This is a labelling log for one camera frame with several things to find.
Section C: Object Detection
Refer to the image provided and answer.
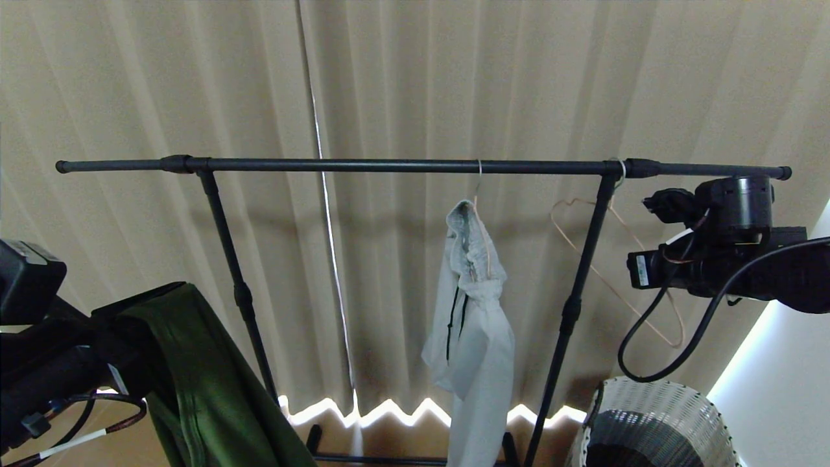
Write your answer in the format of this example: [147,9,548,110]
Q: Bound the pink clothes hanger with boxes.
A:
[550,197,687,350]
[472,160,493,278]

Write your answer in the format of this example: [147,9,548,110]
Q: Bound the white laundry basket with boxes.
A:
[564,376,743,467]

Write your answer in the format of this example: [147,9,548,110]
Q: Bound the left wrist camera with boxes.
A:
[0,239,67,325]

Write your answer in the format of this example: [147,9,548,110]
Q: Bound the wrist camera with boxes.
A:
[0,239,67,325]
[642,188,707,224]

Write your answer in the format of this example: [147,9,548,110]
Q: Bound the beige curtain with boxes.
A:
[0,0,830,429]

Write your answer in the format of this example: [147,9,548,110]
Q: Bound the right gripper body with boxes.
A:
[627,243,722,299]

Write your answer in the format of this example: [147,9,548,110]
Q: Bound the black clothes rack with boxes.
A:
[55,154,793,467]

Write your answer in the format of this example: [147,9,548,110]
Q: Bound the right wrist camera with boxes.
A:
[642,188,707,224]

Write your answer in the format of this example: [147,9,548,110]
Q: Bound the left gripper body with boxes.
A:
[0,310,148,449]

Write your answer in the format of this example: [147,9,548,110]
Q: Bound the pale grey shorts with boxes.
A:
[421,200,516,467]

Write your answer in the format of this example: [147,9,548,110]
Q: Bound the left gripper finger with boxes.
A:
[91,281,187,320]

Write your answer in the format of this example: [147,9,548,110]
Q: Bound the green garment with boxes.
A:
[120,283,318,467]

